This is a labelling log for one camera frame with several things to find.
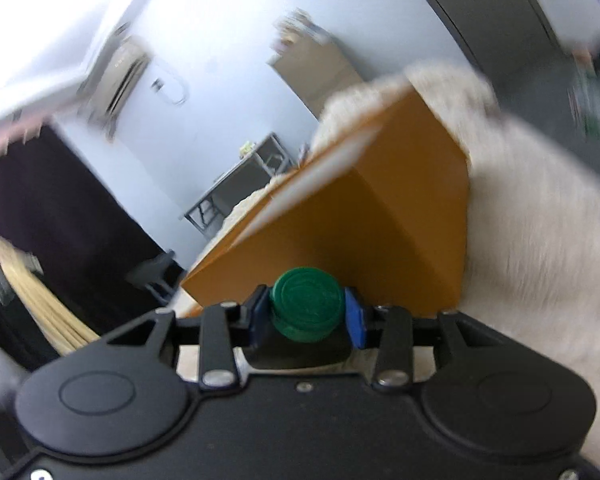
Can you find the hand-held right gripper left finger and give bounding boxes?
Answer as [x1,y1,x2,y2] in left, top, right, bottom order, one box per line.
[105,285,272,392]

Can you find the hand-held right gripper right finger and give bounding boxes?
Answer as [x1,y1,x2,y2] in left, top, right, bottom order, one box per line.
[344,287,487,394]

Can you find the dark bottle with green cap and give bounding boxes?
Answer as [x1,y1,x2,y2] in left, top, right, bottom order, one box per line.
[244,267,355,370]

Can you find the orange cardboard box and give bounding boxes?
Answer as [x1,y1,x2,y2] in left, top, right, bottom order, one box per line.
[180,82,472,322]

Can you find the black chair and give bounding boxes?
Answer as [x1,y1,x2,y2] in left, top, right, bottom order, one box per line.
[127,251,177,302]

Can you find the grey folding table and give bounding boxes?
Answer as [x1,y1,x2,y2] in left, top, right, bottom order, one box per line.
[183,132,298,242]

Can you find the white shaggy blanket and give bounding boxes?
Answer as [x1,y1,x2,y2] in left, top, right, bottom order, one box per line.
[170,60,600,480]

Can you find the long beige waffle towel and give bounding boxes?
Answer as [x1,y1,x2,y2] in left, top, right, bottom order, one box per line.
[0,220,102,357]

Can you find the black curtain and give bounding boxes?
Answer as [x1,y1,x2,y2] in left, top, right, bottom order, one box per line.
[0,121,182,372]

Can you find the beige fridge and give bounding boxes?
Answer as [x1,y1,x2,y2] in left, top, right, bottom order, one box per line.
[267,35,367,122]

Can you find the small cartons and jars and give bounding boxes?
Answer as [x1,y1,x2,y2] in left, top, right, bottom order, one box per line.
[274,9,332,45]

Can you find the green-white plastic packet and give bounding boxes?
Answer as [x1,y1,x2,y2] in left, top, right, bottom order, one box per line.
[569,67,600,147]

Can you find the dark grey door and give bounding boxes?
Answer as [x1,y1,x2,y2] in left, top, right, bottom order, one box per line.
[399,0,567,92]

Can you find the wall air conditioner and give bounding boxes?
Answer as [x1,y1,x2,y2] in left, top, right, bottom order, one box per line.
[86,35,152,128]

